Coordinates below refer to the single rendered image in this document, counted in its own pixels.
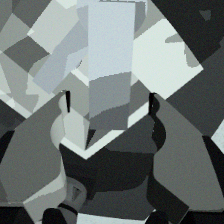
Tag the white rectangular sink basin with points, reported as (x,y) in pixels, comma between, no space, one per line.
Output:
(30,30)

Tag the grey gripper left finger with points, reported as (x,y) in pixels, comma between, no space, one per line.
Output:
(32,175)

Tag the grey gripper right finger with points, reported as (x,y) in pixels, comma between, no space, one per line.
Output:
(186,179)

